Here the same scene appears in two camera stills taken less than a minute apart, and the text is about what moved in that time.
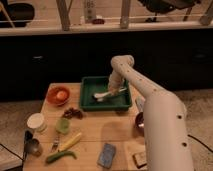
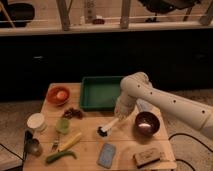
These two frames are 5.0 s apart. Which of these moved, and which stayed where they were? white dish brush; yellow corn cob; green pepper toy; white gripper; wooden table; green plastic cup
Moved: white gripper; white dish brush
Stayed: wooden table; green pepper toy; yellow corn cob; green plastic cup
